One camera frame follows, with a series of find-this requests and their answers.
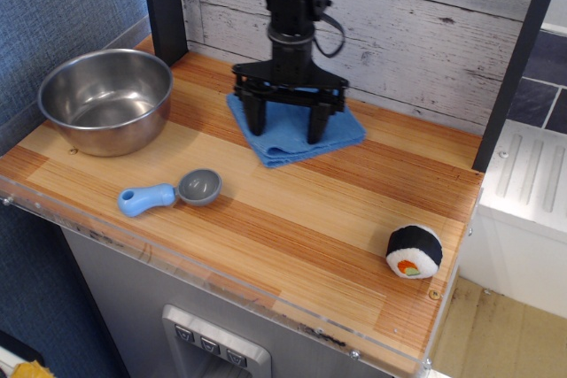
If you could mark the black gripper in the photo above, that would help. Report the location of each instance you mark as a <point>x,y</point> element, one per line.
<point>291,77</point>

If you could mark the blue cloth napkin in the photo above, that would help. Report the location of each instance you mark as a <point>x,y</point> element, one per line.
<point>284,138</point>

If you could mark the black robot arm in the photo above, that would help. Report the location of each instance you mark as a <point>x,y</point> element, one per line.
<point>294,20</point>

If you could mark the plush sushi roll toy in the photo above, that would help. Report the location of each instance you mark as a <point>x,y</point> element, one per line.
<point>414,252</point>

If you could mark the blue grey ice cream scoop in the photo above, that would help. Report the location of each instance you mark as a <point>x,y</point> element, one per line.
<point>198,188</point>

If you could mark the stainless steel bowl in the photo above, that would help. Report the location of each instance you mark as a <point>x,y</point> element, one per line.
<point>108,103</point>

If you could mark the clear acrylic table edge guard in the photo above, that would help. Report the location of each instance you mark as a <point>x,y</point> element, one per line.
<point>304,250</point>

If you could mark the silver dispenser panel with buttons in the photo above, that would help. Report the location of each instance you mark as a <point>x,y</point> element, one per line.
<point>202,349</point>

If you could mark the white ridged cabinet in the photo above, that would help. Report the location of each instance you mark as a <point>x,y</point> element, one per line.
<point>516,245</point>

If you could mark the yellow object at corner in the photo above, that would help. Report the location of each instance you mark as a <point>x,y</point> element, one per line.
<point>31,370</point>

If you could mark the black left frame post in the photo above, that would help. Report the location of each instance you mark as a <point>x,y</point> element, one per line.
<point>167,29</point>

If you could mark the black frame post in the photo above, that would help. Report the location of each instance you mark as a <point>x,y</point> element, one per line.
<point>530,29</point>
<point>167,29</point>

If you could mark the black right frame post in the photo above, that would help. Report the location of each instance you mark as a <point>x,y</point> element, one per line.
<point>530,29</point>

